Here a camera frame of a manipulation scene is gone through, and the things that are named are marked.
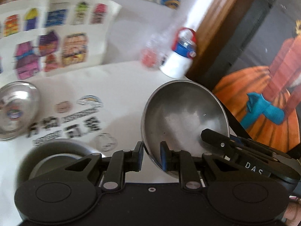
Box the large steel bowl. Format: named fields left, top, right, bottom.
left=141, top=80, right=230, bottom=169

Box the person's hand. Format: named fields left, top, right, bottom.
left=284, top=198, right=301, bottom=226

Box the white printed tablecloth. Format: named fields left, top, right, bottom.
left=1, top=61, right=170, bottom=225

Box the orange dress painting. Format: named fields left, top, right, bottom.
left=210, top=0, right=300, bottom=152

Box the white blue water bottle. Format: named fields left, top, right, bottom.
left=159, top=27, right=196, bottom=79

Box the shiny steel bowl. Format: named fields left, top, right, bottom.
left=1, top=81, right=41, bottom=141

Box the clear plastic bag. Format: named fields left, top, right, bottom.
left=140, top=15, right=187, bottom=68

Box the houses drawing sheet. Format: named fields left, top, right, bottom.
left=1, top=0, right=121, bottom=83

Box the wooden door frame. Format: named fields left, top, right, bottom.
left=186, top=0, right=254, bottom=85

